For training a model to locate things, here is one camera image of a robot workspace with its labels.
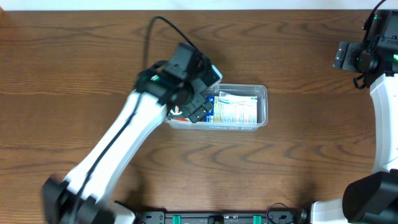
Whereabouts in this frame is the green Zam-Buk box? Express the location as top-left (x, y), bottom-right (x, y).
top-left (169, 105), bottom-right (185, 118)

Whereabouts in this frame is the white Panadol tube box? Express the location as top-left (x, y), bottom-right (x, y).
top-left (218, 91), bottom-right (257, 104)

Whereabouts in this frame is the blue cooling patch box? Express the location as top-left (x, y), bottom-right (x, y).
top-left (204, 96), bottom-right (257, 124)

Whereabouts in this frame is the red Panadol ActiFast box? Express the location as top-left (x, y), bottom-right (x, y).
top-left (170, 117), bottom-right (190, 122)

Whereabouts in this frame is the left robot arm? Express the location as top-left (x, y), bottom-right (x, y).
top-left (42, 43), bottom-right (222, 223)

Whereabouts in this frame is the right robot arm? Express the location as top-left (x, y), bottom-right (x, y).
top-left (309, 8), bottom-right (397, 223)

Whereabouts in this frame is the clear plastic container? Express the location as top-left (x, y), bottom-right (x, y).
top-left (164, 84), bottom-right (268, 131)

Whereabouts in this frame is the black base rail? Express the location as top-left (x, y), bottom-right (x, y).
top-left (134, 208), bottom-right (310, 224)

